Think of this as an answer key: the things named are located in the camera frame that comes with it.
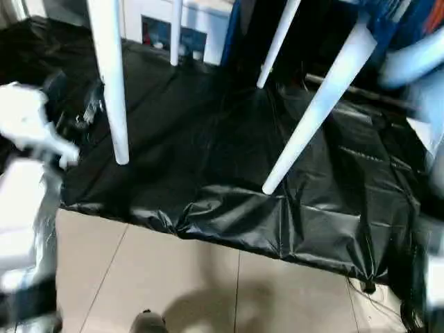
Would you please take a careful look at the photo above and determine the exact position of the large black furniture piece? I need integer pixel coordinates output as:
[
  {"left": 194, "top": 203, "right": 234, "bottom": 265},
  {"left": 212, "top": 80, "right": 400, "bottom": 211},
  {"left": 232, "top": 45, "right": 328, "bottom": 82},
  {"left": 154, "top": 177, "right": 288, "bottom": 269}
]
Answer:
[{"left": 232, "top": 0, "right": 389, "bottom": 91}]

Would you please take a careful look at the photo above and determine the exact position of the white cabinet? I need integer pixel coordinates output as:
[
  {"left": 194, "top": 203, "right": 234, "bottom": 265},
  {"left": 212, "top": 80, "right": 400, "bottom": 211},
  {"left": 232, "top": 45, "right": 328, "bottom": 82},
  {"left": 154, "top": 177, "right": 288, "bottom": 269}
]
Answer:
[{"left": 119, "top": 0, "right": 238, "bottom": 67}]

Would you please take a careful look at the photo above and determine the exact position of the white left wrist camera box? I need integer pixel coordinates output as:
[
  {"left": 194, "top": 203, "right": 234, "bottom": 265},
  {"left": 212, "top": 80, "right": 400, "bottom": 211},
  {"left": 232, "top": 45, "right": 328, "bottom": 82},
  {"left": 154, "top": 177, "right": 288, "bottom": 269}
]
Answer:
[{"left": 0, "top": 81, "right": 81, "bottom": 169}]

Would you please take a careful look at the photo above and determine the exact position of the black floor cable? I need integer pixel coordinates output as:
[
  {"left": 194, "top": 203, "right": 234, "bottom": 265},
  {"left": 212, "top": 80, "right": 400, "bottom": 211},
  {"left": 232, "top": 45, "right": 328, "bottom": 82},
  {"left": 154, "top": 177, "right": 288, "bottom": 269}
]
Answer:
[{"left": 347, "top": 277, "right": 427, "bottom": 330}]

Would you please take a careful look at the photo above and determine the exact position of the black mat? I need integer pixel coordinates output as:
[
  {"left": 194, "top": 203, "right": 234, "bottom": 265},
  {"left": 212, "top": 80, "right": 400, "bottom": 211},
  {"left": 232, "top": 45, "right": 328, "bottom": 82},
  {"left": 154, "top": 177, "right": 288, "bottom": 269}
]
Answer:
[{"left": 0, "top": 15, "right": 434, "bottom": 287}]

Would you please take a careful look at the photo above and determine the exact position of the black robot left foot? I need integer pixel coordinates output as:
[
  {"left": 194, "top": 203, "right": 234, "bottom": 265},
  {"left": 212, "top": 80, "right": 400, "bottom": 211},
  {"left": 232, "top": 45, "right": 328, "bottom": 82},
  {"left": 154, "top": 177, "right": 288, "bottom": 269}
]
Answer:
[{"left": 132, "top": 311, "right": 169, "bottom": 333}]

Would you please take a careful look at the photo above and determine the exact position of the white plastic table leg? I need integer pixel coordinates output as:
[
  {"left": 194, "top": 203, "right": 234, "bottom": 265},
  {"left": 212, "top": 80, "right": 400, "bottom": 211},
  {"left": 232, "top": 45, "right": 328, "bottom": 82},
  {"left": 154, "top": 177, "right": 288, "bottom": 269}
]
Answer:
[
  {"left": 261, "top": 19, "right": 379, "bottom": 196},
  {"left": 255, "top": 0, "right": 303, "bottom": 90},
  {"left": 169, "top": 0, "right": 185, "bottom": 68},
  {"left": 86, "top": 0, "right": 132, "bottom": 167}
]

